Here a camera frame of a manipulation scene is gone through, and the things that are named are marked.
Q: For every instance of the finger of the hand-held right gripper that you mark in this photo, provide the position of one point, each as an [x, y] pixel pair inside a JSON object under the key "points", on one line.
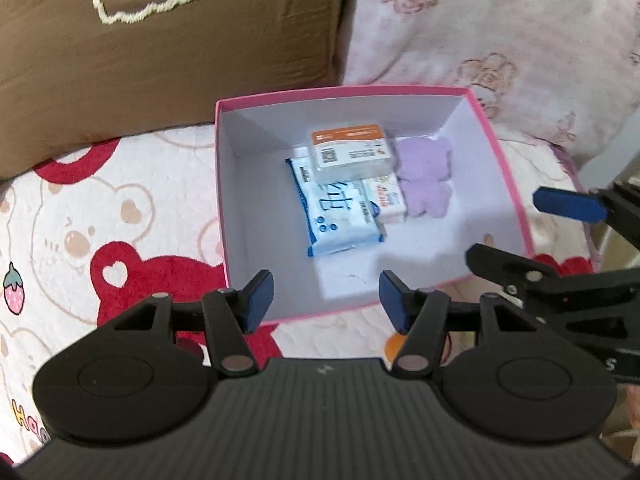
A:
{"points": [[500, 265], [567, 203]]}

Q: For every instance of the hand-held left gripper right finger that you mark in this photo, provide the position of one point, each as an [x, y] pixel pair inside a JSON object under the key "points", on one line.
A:
{"points": [[392, 301]]}

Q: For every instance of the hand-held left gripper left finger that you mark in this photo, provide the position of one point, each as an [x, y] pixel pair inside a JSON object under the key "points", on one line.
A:
{"points": [[260, 301]]}

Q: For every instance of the pink cardboard box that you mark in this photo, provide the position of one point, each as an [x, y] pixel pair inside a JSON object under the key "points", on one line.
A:
{"points": [[450, 240]]}

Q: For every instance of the white bear-print tissue pack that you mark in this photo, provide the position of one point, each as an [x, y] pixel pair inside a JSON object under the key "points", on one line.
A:
{"points": [[387, 200]]}

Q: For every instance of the orange round object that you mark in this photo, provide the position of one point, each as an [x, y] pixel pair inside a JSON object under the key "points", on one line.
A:
{"points": [[395, 347]]}

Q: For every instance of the blue wet wipe pack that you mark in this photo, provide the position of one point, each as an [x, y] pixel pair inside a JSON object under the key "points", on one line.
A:
{"points": [[335, 215]]}

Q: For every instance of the purple plush bear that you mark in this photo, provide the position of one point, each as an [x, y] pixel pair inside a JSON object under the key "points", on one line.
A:
{"points": [[425, 180]]}

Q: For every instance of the white box with orange label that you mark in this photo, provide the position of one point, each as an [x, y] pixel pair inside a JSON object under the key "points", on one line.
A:
{"points": [[350, 152]]}

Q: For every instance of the red bear printed blanket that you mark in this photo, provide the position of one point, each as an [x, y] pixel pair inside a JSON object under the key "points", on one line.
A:
{"points": [[100, 220]]}

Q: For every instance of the pink checked pillow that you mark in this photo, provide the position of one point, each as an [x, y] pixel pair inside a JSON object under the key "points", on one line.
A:
{"points": [[500, 35]]}

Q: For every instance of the brown embroidered pillow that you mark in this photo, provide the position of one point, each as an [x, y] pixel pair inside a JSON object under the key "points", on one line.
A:
{"points": [[175, 60]]}

